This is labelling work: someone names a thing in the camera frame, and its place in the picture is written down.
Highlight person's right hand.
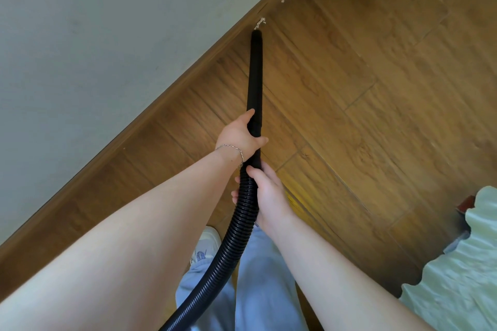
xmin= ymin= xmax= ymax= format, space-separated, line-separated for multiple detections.
xmin=231 ymin=160 xmax=296 ymax=240

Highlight person's leg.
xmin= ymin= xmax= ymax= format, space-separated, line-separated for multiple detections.
xmin=235 ymin=225 xmax=310 ymax=331
xmin=175 ymin=264 xmax=238 ymax=331

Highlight thin silver bracelet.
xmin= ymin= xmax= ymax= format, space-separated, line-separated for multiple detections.
xmin=214 ymin=143 xmax=245 ymax=169

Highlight wooden skirting board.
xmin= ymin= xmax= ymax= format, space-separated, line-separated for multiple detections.
xmin=0 ymin=0 xmax=334 ymax=262

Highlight pale green bedspread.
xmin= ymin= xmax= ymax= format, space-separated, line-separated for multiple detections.
xmin=399 ymin=186 xmax=497 ymax=331

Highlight person's right forearm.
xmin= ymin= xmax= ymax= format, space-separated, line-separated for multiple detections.
xmin=271 ymin=213 xmax=434 ymax=331

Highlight person's left forearm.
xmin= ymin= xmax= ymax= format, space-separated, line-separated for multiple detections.
xmin=0 ymin=148 xmax=243 ymax=331

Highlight person's left hand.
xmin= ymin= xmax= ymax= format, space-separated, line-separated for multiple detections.
xmin=214 ymin=108 xmax=269 ymax=169

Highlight person's right leg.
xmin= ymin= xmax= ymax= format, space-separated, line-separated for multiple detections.
xmin=235 ymin=225 xmax=310 ymax=331

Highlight person's white left shoe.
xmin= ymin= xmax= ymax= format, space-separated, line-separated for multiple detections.
xmin=189 ymin=225 xmax=222 ymax=265

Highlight white paper scraps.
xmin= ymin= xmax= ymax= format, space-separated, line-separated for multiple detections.
xmin=253 ymin=0 xmax=303 ymax=31

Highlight person's left leg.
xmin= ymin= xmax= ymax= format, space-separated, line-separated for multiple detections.
xmin=175 ymin=264 xmax=238 ymax=331

